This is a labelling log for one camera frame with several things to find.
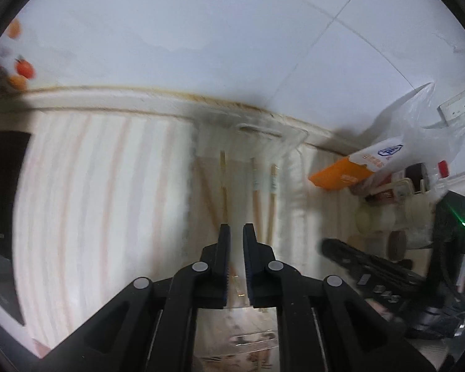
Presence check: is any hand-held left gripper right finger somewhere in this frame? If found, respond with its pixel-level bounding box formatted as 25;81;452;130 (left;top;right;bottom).
243;223;436;372

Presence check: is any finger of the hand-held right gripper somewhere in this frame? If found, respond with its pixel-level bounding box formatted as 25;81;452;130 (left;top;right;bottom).
320;239;427;284

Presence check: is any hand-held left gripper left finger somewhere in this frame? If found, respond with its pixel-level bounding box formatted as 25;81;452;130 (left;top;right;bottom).
34;224;232;372

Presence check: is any wooden chopstick with white band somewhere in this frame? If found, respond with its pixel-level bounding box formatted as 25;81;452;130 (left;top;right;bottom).
250;157;263;237
267;164;278;243

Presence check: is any plain wooden chopstick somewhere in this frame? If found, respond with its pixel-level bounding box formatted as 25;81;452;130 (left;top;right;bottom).
196;158;222;227
219;150;229;225

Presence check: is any clear plastic utensil organizer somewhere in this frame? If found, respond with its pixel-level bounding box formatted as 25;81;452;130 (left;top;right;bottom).
188;119;309;371

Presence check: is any white plastic cup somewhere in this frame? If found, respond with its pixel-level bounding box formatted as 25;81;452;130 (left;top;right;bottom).
354;201;396;235

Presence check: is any brown round lid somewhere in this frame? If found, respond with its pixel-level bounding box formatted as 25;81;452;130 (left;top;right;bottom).
386;230;408;261

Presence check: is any orange and white packet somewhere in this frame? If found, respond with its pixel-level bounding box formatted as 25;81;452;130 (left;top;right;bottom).
308;136;405;192

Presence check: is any bottle with red cap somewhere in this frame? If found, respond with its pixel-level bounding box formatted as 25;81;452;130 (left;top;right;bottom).
430;160;452;198

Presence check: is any dark glass jar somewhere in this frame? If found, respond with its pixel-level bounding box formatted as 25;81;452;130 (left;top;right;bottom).
404;163;431;192

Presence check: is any striped table mat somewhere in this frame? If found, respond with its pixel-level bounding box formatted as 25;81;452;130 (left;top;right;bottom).
12;108;359;351

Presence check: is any clear plastic bag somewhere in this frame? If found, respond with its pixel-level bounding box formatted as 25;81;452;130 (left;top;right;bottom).
366;82;465;187

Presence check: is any black appliance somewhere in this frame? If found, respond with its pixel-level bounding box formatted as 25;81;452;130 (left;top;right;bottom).
0;131;32;326

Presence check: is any orange fruit with dark stem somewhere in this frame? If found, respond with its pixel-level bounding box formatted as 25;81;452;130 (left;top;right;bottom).
15;58;36;80

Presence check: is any white wall socket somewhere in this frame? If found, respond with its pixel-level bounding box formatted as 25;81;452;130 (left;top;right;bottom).
439;88;465;126

